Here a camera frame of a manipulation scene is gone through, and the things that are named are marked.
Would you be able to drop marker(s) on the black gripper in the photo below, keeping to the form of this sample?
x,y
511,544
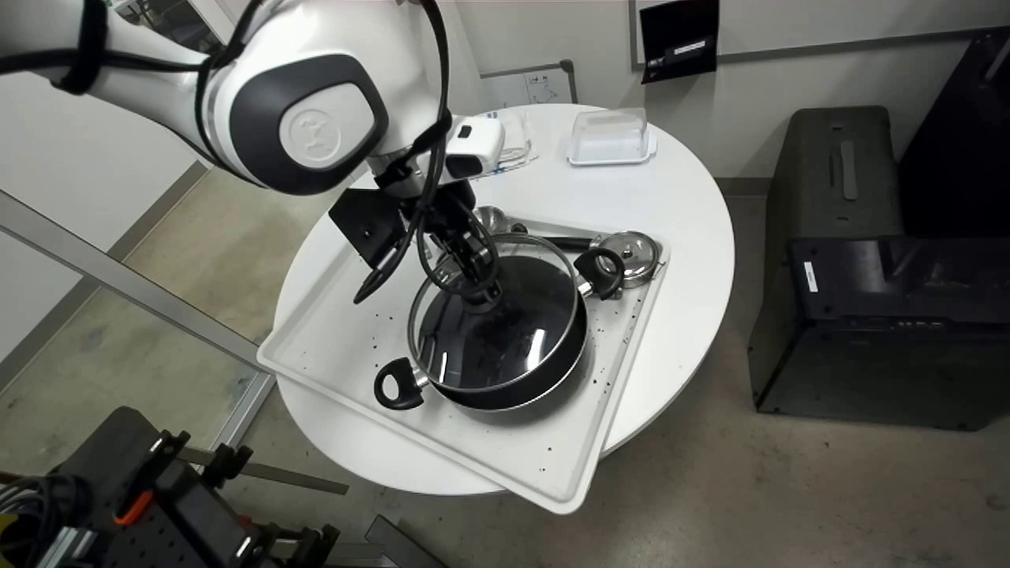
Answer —
x,y
443,216

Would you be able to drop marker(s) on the glass pot lid black knob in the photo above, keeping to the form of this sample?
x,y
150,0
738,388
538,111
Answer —
x,y
505,336

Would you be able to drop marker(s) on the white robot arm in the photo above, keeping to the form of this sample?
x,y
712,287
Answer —
x,y
315,25

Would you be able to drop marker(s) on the white electronics box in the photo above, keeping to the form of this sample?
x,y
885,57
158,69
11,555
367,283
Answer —
x,y
476,144

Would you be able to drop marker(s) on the clear packet red blue contents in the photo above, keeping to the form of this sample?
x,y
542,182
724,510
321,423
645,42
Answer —
x,y
518,144

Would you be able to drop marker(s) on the clear plastic lidded container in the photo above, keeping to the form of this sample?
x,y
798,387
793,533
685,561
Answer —
x,y
611,138

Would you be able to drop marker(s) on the white plastic tray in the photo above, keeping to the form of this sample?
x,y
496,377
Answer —
x,y
505,451

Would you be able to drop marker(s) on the leaning glass board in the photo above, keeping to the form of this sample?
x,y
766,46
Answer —
x,y
538,83

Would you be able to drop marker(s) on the black printer cabinet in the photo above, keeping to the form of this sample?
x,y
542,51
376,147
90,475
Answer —
x,y
871,336

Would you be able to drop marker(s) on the black angled panel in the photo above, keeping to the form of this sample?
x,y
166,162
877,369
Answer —
x,y
966,128

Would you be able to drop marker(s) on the black wrist camera block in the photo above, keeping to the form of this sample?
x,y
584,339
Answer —
x,y
367,224

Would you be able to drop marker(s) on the black wall sign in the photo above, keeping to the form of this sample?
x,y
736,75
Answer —
x,y
678,36

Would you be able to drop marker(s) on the grey metal partition frame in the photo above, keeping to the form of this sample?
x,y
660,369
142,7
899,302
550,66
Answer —
x,y
105,275

